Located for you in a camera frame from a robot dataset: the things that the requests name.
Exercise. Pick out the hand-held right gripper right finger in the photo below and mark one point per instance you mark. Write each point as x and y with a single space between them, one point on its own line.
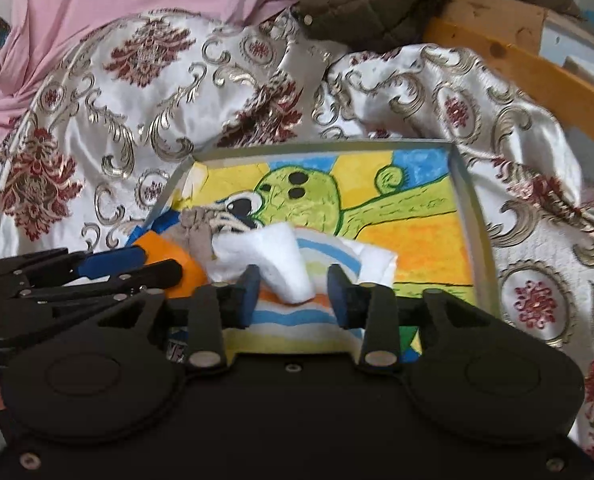
337 295

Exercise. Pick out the wooden bed frame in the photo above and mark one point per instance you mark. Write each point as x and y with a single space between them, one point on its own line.
552 80

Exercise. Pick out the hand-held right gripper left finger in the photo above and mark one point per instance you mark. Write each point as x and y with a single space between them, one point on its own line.
251 295

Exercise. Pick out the orange cloth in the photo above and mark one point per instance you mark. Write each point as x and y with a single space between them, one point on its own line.
164 250

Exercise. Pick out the floral satin blanket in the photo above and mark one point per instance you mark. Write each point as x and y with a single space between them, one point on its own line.
127 125

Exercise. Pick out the grey brown sock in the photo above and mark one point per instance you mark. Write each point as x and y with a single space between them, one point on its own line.
199 240

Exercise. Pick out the grey tray with cartoon drawing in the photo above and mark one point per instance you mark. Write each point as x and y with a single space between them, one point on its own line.
427 230

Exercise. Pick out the yellow striped sock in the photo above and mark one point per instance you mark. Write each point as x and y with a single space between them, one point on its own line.
287 320

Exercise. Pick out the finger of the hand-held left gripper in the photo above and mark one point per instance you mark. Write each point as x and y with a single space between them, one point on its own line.
112 262
147 277

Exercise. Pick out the brown puffer jacket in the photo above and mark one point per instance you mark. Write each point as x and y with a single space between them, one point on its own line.
402 0

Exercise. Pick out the wooden white cabinet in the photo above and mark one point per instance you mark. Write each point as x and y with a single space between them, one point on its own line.
497 20

